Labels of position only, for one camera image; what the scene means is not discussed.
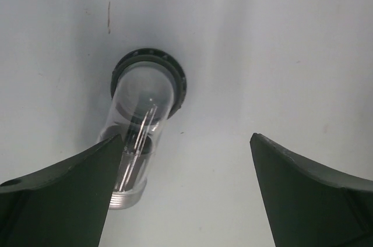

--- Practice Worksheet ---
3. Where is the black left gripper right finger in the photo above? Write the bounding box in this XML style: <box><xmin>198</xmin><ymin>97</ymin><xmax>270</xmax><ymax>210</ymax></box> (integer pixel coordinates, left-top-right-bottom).
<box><xmin>250</xmin><ymin>133</ymin><xmax>372</xmax><ymax>246</ymax></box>

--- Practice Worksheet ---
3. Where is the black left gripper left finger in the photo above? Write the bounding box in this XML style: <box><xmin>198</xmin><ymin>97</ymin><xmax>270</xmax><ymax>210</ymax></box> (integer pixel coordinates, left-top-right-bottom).
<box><xmin>1</xmin><ymin>135</ymin><xmax>123</xmax><ymax>246</ymax></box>

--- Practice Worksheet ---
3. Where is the clear elbow pipe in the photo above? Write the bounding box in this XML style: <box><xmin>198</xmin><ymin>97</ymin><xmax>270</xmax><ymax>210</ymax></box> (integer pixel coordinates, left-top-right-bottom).
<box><xmin>97</xmin><ymin>48</ymin><xmax>187</xmax><ymax>210</ymax></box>

